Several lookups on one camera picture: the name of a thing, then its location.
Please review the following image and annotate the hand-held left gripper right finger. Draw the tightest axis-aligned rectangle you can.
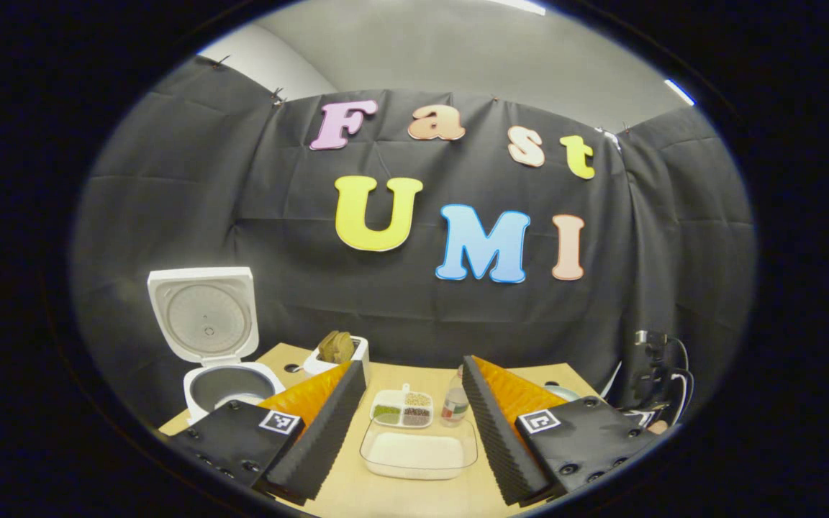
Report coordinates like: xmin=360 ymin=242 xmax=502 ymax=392
xmin=461 ymin=355 xmax=663 ymax=506

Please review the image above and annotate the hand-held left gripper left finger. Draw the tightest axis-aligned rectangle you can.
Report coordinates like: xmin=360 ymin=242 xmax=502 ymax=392
xmin=168 ymin=360 xmax=368 ymax=504

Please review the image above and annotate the clear rice container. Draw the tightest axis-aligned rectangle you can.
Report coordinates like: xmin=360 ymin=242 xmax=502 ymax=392
xmin=359 ymin=416 xmax=479 ymax=481

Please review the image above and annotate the white rice cooker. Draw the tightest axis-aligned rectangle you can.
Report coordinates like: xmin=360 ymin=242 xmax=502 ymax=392
xmin=147 ymin=268 xmax=287 ymax=427

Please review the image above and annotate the small clear bottle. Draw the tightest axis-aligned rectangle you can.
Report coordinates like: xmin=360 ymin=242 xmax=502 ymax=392
xmin=440 ymin=365 xmax=470 ymax=428

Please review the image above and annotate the white divided grain dish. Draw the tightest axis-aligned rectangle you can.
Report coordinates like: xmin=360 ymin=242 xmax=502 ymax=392
xmin=370 ymin=383 xmax=435 ymax=430

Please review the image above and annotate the white toaster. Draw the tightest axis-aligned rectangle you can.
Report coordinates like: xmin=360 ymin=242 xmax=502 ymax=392
xmin=303 ymin=332 xmax=371 ymax=386

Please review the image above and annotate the black backdrop cloth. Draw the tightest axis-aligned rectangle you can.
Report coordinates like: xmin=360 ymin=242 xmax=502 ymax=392
xmin=73 ymin=56 xmax=757 ymax=432

